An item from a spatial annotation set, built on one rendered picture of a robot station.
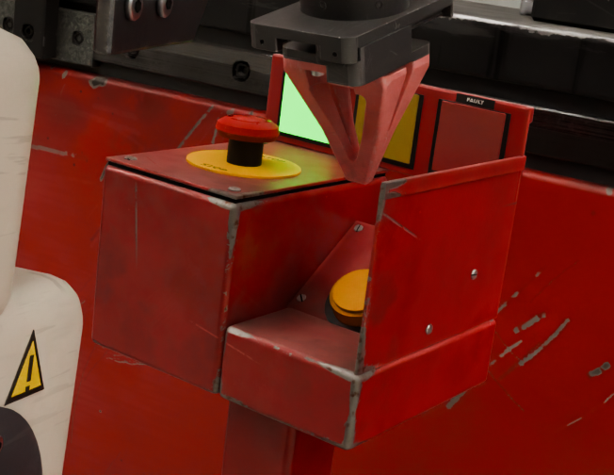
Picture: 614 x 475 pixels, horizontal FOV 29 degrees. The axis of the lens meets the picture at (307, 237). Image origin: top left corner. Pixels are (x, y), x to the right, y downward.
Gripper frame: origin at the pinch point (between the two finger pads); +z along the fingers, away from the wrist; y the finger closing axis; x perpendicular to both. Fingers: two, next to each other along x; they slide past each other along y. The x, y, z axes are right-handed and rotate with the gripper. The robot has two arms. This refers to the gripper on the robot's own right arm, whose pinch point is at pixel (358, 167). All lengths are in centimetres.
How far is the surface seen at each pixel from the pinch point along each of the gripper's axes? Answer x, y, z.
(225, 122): 10.3, 0.8, -0.5
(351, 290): 0.6, -0.1, 8.0
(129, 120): 40.9, 22.3, 11.9
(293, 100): 12.5, 10.5, 1.5
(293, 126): 12.3, 10.1, 3.2
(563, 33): 1.4, 29.1, 0.0
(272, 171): 7.4, 1.5, 2.4
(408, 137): 3.1, 10.2, 2.2
